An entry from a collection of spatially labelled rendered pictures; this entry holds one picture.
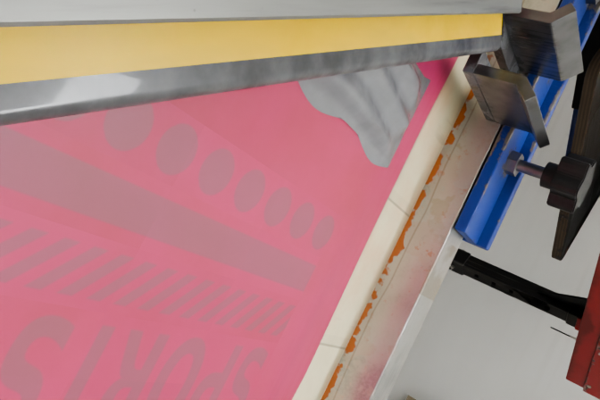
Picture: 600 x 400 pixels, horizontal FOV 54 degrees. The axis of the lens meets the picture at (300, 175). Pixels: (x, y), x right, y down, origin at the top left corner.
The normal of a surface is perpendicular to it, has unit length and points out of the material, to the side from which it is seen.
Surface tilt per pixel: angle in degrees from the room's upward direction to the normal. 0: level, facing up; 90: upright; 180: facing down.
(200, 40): 11
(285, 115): 0
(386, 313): 90
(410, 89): 32
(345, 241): 0
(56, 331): 0
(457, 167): 90
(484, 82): 90
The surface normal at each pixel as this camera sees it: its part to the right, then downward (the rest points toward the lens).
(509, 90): -0.45, 0.89
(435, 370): -0.45, -0.32
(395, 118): 0.37, 0.71
